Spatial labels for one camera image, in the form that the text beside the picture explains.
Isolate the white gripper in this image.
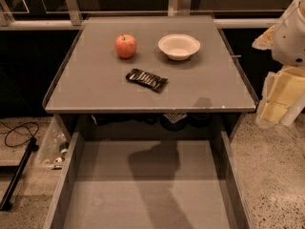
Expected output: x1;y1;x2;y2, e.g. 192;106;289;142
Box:
252;25;305;129

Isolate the red apple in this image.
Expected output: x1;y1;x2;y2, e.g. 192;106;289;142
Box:
114;34;137;59

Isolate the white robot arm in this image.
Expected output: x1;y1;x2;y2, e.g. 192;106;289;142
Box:
252;0;305;129

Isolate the white cylindrical post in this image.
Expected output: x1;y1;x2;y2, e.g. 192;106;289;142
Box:
280;94;305;126

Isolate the black cable on floor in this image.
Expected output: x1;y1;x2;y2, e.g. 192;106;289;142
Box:
0;120;40;149

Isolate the open grey top drawer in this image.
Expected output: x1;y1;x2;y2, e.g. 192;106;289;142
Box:
43;132;256;229

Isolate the white paper bowl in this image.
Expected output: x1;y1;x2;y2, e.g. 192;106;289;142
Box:
158;34;201;61

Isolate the grey cabinet with top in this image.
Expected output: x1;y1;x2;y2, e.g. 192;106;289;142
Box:
41;14;260;141

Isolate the metal railing frame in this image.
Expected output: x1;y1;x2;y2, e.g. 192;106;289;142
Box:
0;0;293;30

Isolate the black rxbar chocolate wrapper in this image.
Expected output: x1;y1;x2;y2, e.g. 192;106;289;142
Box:
125;69;168;93

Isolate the black floor stand bar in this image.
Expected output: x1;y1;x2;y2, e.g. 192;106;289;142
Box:
0;137;39;211

